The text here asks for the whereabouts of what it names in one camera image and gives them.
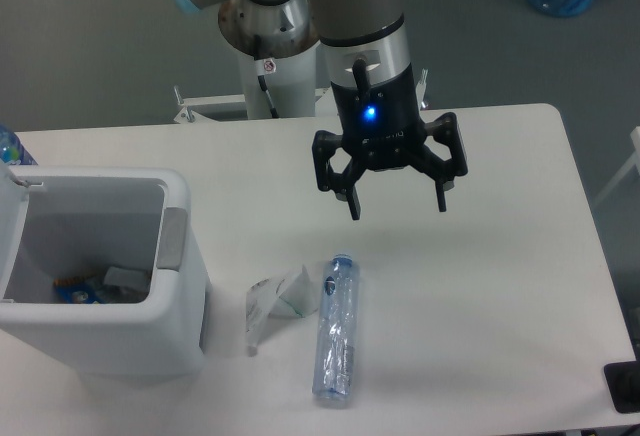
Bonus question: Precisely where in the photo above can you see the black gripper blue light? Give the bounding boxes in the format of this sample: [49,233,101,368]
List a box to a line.
[310,63,470,221]

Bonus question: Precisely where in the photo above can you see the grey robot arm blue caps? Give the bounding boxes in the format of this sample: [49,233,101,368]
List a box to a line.
[176,0,468,218]

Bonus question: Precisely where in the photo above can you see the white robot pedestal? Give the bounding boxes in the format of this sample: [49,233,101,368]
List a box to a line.
[172,0,431,125]

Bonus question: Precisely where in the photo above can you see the clear crushed plastic bottle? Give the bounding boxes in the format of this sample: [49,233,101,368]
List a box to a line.
[312,254,360,407]

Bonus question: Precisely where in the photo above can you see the blue bottle at left edge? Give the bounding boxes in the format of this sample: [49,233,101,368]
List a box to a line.
[0,124,37,166]

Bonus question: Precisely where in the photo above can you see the trash inside the can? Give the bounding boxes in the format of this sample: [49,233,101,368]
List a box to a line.
[53,266,152,305]

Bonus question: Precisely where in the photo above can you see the black device at table corner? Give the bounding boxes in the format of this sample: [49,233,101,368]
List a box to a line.
[604,361,639,414]

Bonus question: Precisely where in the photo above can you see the white frame at right edge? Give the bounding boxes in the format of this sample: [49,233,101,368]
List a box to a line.
[593,126,639,208]

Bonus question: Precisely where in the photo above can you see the white trash can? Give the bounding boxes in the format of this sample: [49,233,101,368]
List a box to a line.
[1,165,211,376]

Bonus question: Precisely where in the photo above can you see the black cable on pedestal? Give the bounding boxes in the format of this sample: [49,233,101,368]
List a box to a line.
[252,34,280,120]

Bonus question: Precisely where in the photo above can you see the white plastic wrapper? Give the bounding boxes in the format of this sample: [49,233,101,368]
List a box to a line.
[245,265,319,356]

